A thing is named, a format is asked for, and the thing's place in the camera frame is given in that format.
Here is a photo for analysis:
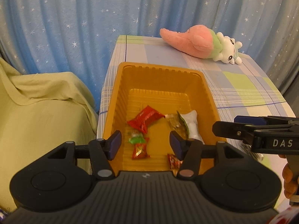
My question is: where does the clear candy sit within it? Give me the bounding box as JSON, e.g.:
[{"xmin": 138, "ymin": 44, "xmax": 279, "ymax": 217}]
[{"xmin": 165, "ymin": 113, "xmax": 187, "ymax": 139}]

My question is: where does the silver bone-shaped snack pouch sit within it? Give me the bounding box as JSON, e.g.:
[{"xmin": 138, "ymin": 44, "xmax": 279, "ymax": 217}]
[{"xmin": 178, "ymin": 110, "xmax": 204, "ymax": 143}]

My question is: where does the green candy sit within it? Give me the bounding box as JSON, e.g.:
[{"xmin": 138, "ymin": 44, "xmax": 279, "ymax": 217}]
[{"xmin": 128, "ymin": 132, "xmax": 146, "ymax": 144}]

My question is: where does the red foil candy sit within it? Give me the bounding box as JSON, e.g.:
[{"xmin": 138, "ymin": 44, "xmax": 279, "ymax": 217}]
[{"xmin": 132, "ymin": 137, "xmax": 150, "ymax": 160}]

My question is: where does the large red candy packet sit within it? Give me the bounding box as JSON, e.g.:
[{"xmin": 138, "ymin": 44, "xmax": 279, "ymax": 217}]
[{"xmin": 127, "ymin": 106, "xmax": 165, "ymax": 134}]

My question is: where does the orange plastic tray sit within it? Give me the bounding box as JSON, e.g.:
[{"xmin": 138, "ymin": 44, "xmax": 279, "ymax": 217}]
[{"xmin": 103, "ymin": 62, "xmax": 224, "ymax": 173}]

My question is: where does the grey dark snack packet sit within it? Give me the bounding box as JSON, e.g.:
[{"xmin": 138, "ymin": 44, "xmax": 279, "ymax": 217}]
[{"xmin": 240, "ymin": 143, "xmax": 264, "ymax": 162}]

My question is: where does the person's right hand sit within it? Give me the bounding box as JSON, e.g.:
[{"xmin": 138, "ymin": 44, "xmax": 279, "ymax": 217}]
[{"xmin": 282, "ymin": 163, "xmax": 298, "ymax": 199}]

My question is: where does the plaid tablecloth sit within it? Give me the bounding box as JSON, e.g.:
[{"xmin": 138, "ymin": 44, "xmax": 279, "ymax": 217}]
[{"xmin": 96, "ymin": 34, "xmax": 296, "ymax": 211}]

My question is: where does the light green sofa cover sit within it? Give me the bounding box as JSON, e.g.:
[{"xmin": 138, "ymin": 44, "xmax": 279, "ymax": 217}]
[{"xmin": 1, "ymin": 60, "xmax": 98, "ymax": 211}]

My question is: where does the rabbit carrot plush toy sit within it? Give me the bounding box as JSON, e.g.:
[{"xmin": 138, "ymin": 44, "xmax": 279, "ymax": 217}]
[{"xmin": 160, "ymin": 25, "xmax": 243, "ymax": 65}]

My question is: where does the blue star curtain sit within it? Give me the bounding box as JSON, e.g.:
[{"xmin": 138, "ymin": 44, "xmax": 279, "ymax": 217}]
[{"xmin": 1, "ymin": 0, "xmax": 298, "ymax": 101}]

